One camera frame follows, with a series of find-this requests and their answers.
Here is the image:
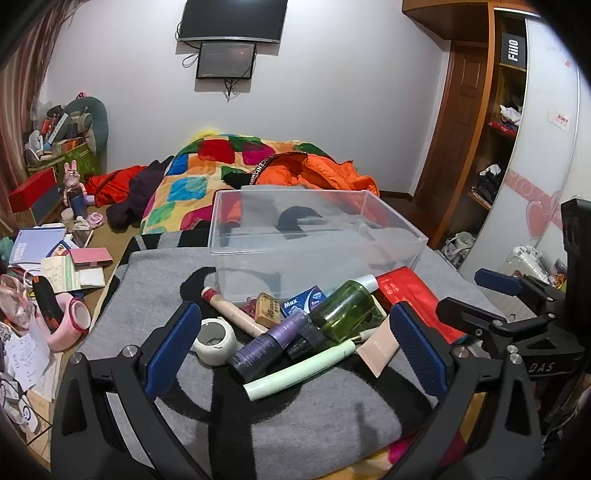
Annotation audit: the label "wall-mounted black television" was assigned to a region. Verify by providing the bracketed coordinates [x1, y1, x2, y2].
[178, 0, 288, 44]

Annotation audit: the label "red garment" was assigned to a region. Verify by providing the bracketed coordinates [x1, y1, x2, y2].
[85, 166, 148, 206]

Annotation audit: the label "green bag of clutter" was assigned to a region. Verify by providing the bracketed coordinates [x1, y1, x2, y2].
[62, 95, 109, 153]

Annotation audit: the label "pink notebook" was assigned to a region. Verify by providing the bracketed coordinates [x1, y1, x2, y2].
[68, 247, 114, 267]

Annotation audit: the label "light green tube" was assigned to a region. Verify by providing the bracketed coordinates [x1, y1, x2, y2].
[243, 344, 356, 401]

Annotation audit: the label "pink and black gadget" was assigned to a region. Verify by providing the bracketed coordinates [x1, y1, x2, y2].
[32, 276, 90, 354]

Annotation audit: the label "small blue packet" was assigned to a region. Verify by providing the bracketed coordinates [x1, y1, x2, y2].
[279, 286, 328, 319]

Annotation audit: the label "striped red curtain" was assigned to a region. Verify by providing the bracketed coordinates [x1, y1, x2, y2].
[0, 0, 88, 241]

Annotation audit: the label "red box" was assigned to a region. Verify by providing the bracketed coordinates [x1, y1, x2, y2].
[8, 167, 58, 213]

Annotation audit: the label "white shoes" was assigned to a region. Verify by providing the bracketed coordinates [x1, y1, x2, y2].
[443, 231, 476, 268]

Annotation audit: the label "colourful patchwork blanket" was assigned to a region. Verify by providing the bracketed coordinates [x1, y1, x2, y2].
[141, 131, 333, 236]

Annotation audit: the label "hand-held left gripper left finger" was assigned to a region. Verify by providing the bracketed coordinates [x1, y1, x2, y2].
[50, 301, 208, 480]

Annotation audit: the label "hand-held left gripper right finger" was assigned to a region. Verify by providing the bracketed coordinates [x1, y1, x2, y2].
[389, 302, 555, 480]

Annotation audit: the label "purple cosmetic bottle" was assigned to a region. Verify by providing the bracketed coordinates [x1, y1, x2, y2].
[229, 309, 315, 383]

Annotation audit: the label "pale paper books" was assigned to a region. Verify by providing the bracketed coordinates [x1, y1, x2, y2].
[41, 256, 107, 294]

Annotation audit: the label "wooden door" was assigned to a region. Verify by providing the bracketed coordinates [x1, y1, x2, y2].
[416, 41, 490, 241]

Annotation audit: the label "white round jar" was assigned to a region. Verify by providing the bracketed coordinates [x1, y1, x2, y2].
[191, 318, 238, 366]

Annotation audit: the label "blue notebook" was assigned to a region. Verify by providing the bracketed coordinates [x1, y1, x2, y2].
[9, 226, 65, 266]

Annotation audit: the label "green glass bottle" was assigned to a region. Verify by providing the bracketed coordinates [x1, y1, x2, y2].
[310, 274, 386, 343]

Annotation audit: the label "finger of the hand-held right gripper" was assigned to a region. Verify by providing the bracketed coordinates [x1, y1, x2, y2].
[436, 298, 513, 343]
[475, 268, 571, 319]

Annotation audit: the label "small beige box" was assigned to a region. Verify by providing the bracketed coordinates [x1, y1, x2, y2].
[254, 292, 282, 324]

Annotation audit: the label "beige tube with red cap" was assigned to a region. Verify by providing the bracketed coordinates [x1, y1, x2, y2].
[201, 286, 269, 337]

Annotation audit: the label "clear plastic storage box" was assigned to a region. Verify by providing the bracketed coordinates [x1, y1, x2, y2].
[208, 188, 429, 305]

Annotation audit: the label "black cosmetic tube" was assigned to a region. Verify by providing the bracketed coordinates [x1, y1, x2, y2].
[287, 323, 342, 361]

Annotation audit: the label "orange puffer jacket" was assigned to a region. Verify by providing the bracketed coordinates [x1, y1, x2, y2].
[222, 151, 380, 199]

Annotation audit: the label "pink bunny toy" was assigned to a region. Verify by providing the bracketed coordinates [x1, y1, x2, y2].
[62, 161, 95, 217]

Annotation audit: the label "wooden wardrobe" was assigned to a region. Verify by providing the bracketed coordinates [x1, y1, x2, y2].
[402, 0, 591, 278]

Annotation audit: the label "dark purple garment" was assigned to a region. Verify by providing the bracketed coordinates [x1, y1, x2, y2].
[107, 157, 174, 232]

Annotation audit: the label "small black wall monitor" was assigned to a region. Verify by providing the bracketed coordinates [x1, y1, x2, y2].
[196, 41, 258, 80]

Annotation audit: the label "red packet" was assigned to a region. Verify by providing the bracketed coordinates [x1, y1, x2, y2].
[376, 265, 467, 344]

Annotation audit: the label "loose white papers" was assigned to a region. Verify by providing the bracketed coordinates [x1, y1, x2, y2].
[0, 323, 51, 393]

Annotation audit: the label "grey blanket with black pattern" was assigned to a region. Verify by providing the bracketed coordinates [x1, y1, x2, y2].
[78, 228, 504, 462]

